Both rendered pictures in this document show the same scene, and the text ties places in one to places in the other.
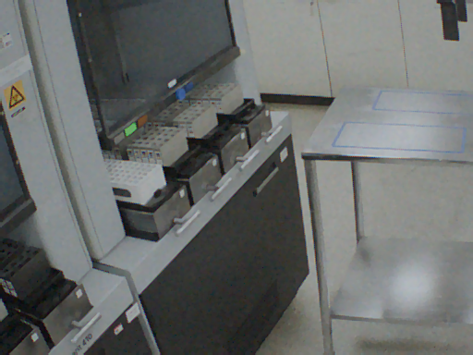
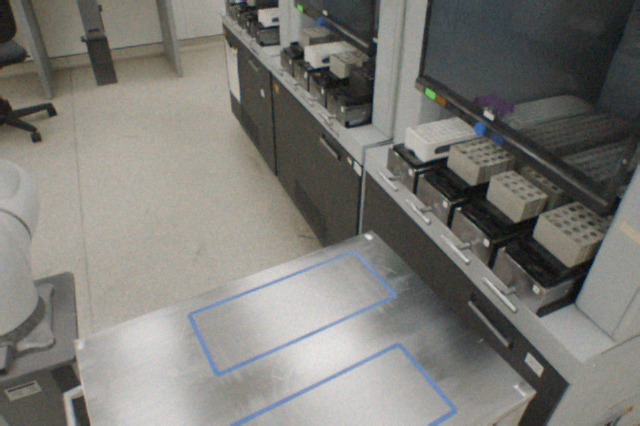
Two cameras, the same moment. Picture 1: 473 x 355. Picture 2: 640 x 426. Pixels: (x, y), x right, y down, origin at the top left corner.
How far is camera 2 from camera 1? 1.89 m
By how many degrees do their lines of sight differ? 95
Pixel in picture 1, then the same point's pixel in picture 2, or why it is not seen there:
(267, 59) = not seen: outside the picture
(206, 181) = (431, 202)
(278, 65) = not seen: outside the picture
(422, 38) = not seen: outside the picture
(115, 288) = (356, 141)
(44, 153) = (390, 36)
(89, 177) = (406, 88)
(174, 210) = (401, 170)
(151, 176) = (416, 138)
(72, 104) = (415, 27)
